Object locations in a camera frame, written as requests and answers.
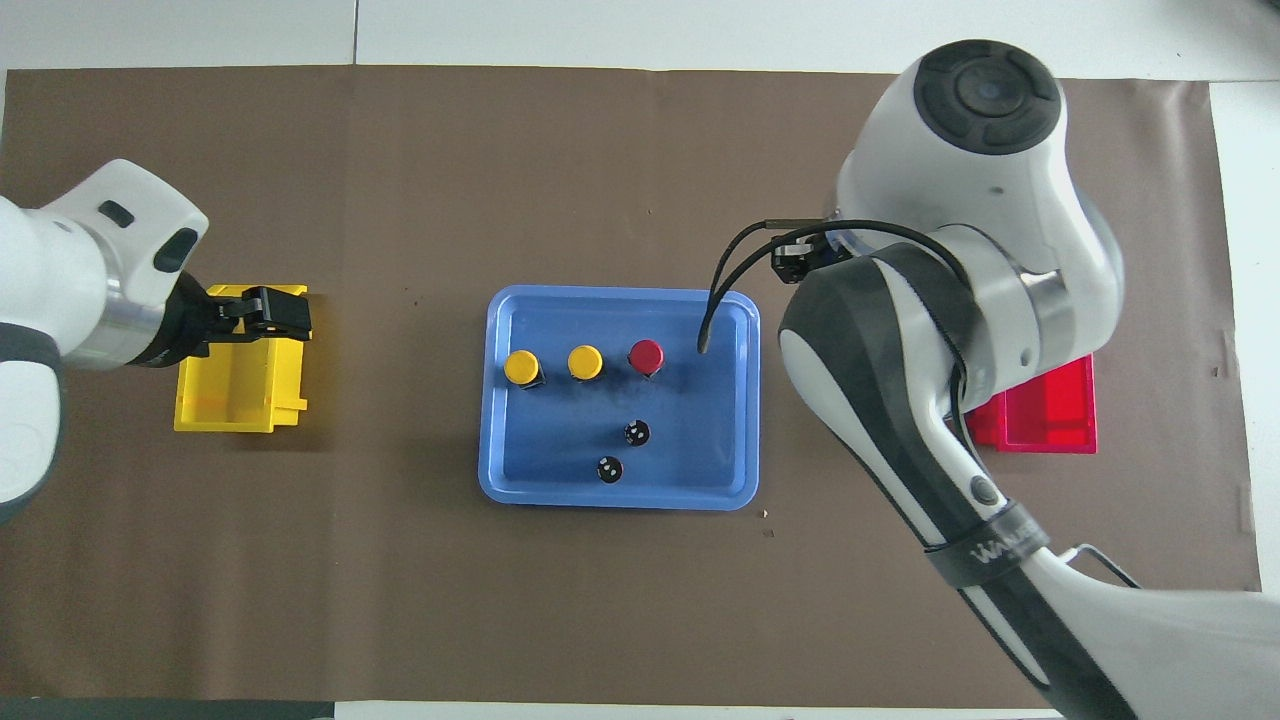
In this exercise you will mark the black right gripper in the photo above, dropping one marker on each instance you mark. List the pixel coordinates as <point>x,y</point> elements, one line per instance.
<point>835,255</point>

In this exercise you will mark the small black cylinder component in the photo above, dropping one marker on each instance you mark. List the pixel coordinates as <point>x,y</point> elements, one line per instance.
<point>609,470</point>
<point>637,433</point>

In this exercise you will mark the yellow push button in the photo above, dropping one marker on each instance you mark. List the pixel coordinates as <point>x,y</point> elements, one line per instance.
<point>585,362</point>
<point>521,367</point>

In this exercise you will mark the brown paper table mat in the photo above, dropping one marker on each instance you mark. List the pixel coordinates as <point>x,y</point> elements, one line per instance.
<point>500,150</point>

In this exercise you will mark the yellow plastic storage bin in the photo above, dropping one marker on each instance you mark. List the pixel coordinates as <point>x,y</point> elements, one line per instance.
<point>230,400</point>

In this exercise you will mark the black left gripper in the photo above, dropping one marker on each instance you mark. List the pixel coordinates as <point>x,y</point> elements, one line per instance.
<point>188,320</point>

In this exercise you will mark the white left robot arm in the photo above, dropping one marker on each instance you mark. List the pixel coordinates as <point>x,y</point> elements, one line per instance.
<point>60,270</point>

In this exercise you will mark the red plastic storage bin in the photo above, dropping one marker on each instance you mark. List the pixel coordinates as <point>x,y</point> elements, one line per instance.
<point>1050,410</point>

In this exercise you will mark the blue plastic tray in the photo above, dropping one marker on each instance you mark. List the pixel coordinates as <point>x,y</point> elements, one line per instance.
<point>560,440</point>

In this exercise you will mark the red push button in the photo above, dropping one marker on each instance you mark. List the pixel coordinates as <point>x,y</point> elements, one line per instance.
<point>646,355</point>

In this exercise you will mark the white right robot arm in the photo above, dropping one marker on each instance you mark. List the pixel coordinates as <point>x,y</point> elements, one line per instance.
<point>980,200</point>

